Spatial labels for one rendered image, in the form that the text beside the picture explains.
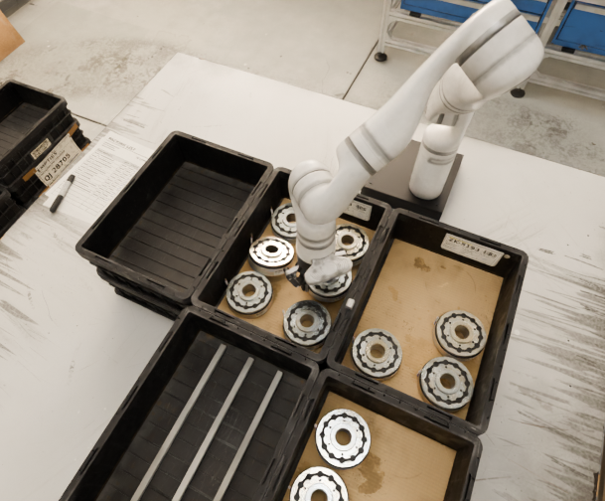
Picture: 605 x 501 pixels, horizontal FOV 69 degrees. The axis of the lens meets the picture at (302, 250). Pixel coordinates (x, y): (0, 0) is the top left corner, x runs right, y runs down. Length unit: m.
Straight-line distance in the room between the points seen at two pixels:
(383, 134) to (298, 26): 2.64
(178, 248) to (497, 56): 0.79
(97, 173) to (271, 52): 1.78
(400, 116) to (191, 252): 0.64
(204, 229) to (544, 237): 0.92
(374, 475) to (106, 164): 1.17
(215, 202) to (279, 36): 2.13
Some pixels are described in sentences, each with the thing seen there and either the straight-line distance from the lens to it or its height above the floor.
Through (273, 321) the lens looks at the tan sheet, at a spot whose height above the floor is 0.83.
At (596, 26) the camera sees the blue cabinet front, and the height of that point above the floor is 0.45.
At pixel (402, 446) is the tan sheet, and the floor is 0.83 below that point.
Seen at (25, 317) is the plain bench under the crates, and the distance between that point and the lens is 1.34.
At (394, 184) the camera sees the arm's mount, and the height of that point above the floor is 0.75.
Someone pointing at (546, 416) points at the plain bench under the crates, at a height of 0.70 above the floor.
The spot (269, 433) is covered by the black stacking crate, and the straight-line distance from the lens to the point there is 0.92.
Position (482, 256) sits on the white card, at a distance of 1.05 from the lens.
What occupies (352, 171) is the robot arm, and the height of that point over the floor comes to 1.24.
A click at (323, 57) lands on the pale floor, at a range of 2.98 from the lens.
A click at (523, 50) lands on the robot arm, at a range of 0.66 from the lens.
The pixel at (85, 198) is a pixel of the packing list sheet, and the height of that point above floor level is 0.70.
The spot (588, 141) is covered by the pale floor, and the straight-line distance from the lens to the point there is 2.82.
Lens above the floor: 1.74
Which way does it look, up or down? 59 degrees down
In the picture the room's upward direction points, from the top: 3 degrees counter-clockwise
